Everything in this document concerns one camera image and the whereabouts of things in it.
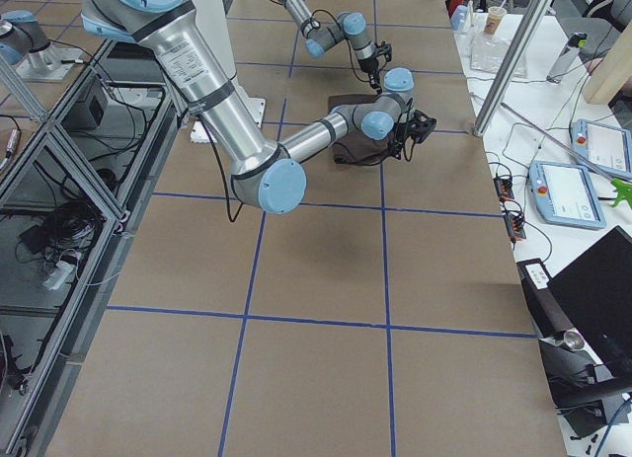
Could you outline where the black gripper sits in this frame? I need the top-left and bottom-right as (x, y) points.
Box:
(357, 55), (382, 94)
(390, 121), (414, 156)

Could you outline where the dark brown t-shirt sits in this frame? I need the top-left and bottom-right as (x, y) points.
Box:
(328, 94), (401, 166)

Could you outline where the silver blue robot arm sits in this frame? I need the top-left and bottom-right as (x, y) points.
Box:
(82, 0), (414, 214)
(276, 0), (392, 94)

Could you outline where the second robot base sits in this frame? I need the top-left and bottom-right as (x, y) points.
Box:
(1, 10), (84, 82)

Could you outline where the clear plastic tray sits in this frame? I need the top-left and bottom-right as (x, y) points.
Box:
(470, 33), (512, 73)

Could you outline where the iced coffee cup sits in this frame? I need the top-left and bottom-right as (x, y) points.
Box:
(483, 0), (509, 36)

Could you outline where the black orange electronics board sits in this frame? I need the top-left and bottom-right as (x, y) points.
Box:
(493, 175), (526, 245)

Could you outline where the near blue teach pendant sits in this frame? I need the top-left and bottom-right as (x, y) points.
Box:
(528, 161), (606, 230)

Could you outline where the blue teach pendant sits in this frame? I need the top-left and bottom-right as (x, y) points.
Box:
(528, 161), (606, 230)
(571, 118), (631, 180)

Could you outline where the far blue teach pendant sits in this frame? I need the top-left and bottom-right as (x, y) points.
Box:
(571, 118), (631, 180)

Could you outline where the metal reacher grabber tool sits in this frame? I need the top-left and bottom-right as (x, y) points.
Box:
(500, 102), (631, 207)

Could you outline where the black box with label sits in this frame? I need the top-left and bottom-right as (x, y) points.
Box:
(516, 259), (574, 338)

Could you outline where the black laptop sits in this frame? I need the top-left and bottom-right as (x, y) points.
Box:
(548, 227), (631, 376)

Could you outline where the black power box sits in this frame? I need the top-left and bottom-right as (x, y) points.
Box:
(62, 79), (108, 130)

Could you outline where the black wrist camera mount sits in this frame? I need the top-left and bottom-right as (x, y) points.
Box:
(374, 41), (392, 63)
(406, 110), (436, 144)

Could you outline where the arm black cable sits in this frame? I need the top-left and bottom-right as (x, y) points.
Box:
(197, 115), (416, 224)
(295, 2), (376, 88)

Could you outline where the aluminium frame post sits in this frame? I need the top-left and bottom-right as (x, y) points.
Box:
(472, 0), (553, 137)

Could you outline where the aluminium frame cage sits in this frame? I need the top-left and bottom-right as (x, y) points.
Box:
(1, 42), (182, 456)

